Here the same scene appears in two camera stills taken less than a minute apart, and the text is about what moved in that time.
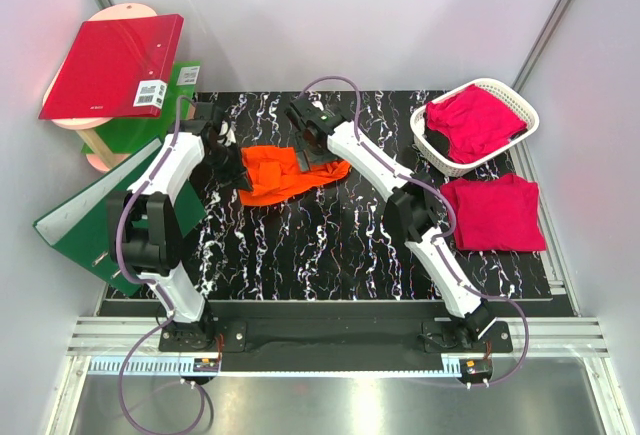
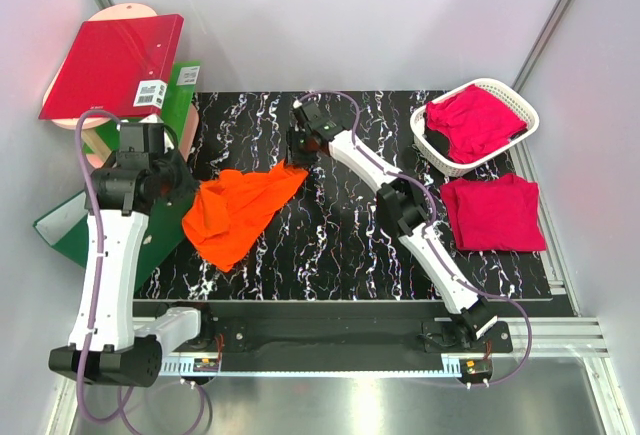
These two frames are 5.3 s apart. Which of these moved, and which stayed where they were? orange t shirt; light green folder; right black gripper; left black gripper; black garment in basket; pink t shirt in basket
Moved: orange t shirt; left black gripper
Stayed: light green folder; black garment in basket; right black gripper; pink t shirt in basket
